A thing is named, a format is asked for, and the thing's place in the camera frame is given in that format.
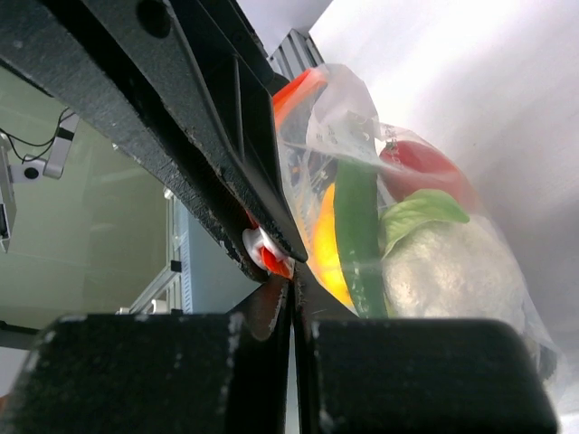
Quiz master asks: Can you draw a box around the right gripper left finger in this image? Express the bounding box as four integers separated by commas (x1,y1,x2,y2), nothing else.
1,277,290,433

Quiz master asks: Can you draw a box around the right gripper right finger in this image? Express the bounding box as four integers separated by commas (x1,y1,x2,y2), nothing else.
293,266,559,433

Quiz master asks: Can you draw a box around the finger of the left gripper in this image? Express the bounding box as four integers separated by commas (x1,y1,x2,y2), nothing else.
53,0,309,263
1,1,266,282

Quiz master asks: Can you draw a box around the white toy cauliflower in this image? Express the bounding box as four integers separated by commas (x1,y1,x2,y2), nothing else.
380,189,527,330

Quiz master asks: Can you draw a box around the clear zip bag orange zipper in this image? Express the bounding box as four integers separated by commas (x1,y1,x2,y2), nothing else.
273,64,561,376

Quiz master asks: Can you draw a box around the green toy chili pepper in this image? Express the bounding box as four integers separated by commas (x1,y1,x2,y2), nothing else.
334,160,388,319

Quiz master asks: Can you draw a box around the overhead camera on mount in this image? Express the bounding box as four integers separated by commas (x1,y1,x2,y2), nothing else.
1,108,80,253

